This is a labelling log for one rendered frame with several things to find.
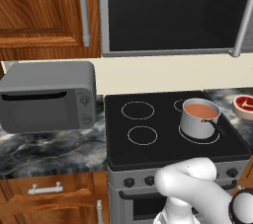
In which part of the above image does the black stove hob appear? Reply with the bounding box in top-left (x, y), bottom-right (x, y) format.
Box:
top-left (104, 90), bottom-right (253, 172)

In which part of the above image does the silver saucepan with marinade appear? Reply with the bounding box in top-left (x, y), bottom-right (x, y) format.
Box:
top-left (179, 98), bottom-right (228, 140)

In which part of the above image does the black stove knob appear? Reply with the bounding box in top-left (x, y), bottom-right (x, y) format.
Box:
top-left (226, 168), bottom-right (239, 179)
top-left (123, 177), bottom-right (135, 188)
top-left (144, 175), bottom-right (156, 187)

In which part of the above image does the red raw steak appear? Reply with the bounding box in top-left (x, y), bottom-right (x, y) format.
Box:
top-left (232, 94), bottom-right (253, 120)

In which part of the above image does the grey toaster oven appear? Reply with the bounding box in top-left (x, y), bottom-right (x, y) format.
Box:
top-left (0, 60), bottom-right (98, 134)

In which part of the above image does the silver microwave oven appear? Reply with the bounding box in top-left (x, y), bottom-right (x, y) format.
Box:
top-left (98, 0), bottom-right (253, 58)

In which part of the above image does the silver oven front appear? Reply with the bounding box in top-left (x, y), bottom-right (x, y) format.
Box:
top-left (107, 159), bottom-right (252, 224)

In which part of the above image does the wooden drawer front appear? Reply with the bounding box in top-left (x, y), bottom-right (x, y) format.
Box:
top-left (0, 170), bottom-right (110, 206)

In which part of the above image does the wooden base cupboard door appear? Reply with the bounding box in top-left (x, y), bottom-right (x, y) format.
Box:
top-left (0, 191), bottom-right (110, 224)

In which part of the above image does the grey wall cupboard handle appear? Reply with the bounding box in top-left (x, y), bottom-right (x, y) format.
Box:
top-left (77, 0), bottom-right (92, 48)

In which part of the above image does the black oven door handle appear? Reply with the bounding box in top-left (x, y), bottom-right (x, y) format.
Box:
top-left (118, 183), bottom-right (239, 201)

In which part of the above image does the grey base cupboard handle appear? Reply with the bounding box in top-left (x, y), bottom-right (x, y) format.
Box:
top-left (96, 199), bottom-right (104, 224)

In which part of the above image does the grey drawer handle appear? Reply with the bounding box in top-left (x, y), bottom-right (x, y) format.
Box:
top-left (28, 182), bottom-right (64, 196)

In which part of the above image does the wooden wall cupboard door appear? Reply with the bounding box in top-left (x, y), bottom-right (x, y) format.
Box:
top-left (0, 0), bottom-right (102, 61)

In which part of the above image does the grey microwave door handle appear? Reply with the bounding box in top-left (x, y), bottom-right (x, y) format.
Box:
top-left (228, 0), bottom-right (253, 58)

